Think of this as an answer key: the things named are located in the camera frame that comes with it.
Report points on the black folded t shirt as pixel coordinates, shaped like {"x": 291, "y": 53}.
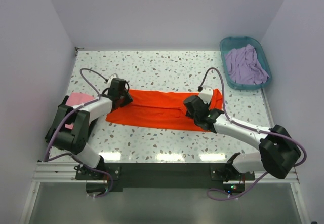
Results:
{"x": 76, "y": 130}

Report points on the orange t shirt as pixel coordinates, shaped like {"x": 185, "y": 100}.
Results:
{"x": 155, "y": 109}

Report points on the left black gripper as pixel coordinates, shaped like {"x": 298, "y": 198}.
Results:
{"x": 127, "y": 100}

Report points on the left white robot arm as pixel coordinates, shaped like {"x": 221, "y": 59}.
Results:
{"x": 101, "y": 105}

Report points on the pink folded t shirt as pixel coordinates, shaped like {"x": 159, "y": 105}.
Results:
{"x": 76, "y": 99}

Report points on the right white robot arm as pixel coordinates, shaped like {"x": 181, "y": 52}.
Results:
{"x": 276, "y": 153}

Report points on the aluminium frame rail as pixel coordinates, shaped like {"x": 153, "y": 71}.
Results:
{"x": 146, "y": 145}

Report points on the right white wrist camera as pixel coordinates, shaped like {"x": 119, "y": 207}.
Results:
{"x": 206, "y": 95}

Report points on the lilac t shirt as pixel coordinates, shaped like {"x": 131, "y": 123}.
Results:
{"x": 244, "y": 67}

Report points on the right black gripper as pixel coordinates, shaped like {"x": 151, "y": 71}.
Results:
{"x": 188, "y": 114}

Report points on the teal plastic basket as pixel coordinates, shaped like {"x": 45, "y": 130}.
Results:
{"x": 229, "y": 43}

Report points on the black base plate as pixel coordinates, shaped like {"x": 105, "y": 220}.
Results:
{"x": 118, "y": 176}

